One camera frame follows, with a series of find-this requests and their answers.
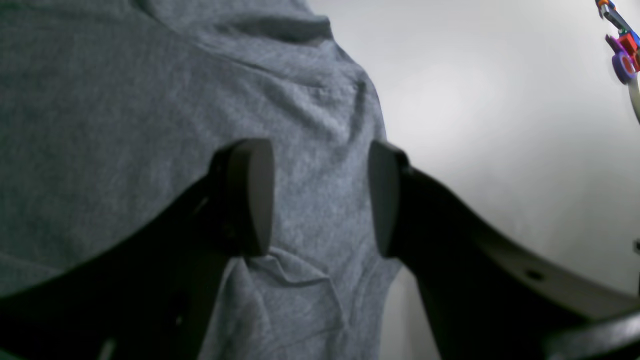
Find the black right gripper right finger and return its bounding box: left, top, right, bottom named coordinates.
left=368, top=141, right=640, bottom=360

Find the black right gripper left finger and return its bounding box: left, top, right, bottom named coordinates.
left=1, top=138, right=275, bottom=360

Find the grey T-shirt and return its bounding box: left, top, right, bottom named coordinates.
left=0, top=0, right=399, bottom=360

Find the colourful tool at edge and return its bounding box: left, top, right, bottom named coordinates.
left=594, top=0, right=640, bottom=121

